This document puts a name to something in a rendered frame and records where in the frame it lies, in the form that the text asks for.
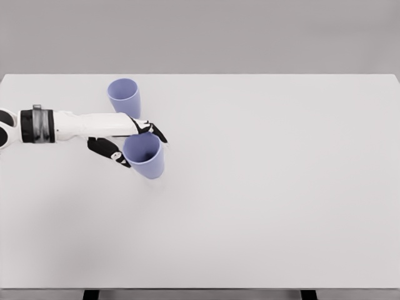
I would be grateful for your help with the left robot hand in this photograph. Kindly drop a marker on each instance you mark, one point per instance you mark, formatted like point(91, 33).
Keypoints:
point(109, 125)

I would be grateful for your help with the lavender plastic cup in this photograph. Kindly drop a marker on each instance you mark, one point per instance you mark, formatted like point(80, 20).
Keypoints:
point(147, 162)
point(125, 93)

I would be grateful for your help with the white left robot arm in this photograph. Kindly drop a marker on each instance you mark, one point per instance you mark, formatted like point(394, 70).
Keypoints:
point(65, 125)

